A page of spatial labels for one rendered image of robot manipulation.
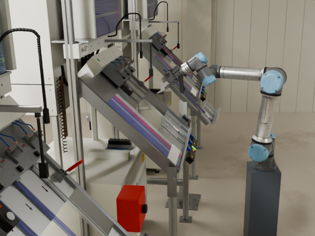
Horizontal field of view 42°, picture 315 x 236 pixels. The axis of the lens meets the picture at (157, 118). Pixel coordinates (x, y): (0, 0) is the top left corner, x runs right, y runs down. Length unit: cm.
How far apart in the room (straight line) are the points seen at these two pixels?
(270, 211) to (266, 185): 19
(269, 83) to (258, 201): 78
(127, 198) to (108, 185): 51
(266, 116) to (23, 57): 134
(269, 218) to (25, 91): 165
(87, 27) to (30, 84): 42
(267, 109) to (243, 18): 325
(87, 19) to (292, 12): 383
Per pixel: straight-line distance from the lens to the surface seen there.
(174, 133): 255
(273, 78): 232
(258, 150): 244
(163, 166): 218
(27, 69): 224
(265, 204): 272
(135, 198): 179
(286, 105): 586
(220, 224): 312
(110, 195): 232
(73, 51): 208
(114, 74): 242
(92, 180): 235
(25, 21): 220
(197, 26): 534
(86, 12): 219
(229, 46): 555
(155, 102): 278
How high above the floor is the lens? 163
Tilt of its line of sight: 17 degrees down
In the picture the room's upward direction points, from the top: 1 degrees counter-clockwise
